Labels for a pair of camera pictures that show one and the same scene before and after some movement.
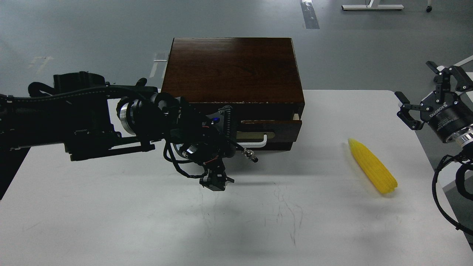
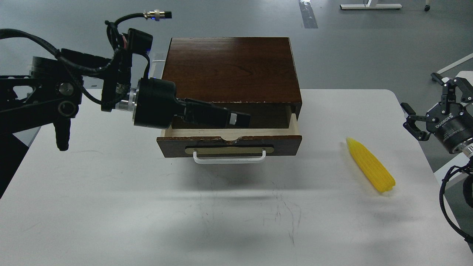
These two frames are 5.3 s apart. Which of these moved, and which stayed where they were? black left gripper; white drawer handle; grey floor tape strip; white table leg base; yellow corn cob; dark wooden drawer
Moved: black left gripper; dark wooden drawer; white drawer handle
Stayed: white table leg base; yellow corn cob; grey floor tape strip
